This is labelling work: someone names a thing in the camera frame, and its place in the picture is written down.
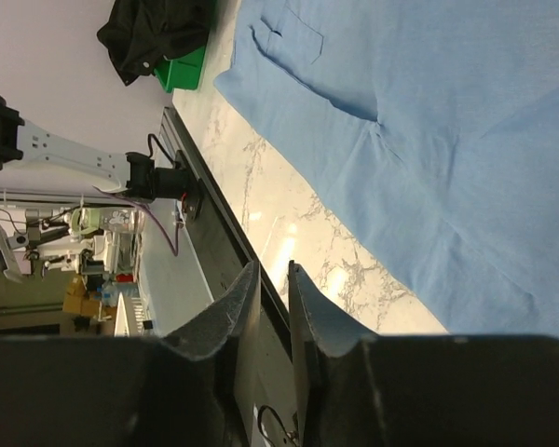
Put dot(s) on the black long sleeve shirt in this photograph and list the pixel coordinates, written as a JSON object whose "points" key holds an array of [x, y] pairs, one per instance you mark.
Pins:
{"points": [[139, 35]]}

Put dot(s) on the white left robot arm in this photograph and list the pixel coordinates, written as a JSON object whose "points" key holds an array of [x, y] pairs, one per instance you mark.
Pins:
{"points": [[132, 178]]}

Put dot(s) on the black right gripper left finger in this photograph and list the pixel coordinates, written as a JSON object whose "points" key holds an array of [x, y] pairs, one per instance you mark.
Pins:
{"points": [[193, 387]]}

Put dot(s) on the light blue long sleeve shirt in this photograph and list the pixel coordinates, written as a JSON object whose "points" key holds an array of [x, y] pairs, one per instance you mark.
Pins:
{"points": [[431, 130]]}

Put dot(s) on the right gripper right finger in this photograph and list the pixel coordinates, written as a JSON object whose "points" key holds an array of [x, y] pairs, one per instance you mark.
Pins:
{"points": [[355, 387]]}

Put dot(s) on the green plastic bin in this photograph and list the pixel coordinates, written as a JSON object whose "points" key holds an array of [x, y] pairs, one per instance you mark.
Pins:
{"points": [[183, 73]]}

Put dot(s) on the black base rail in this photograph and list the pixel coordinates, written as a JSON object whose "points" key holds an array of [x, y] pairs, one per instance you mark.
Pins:
{"points": [[223, 248]]}

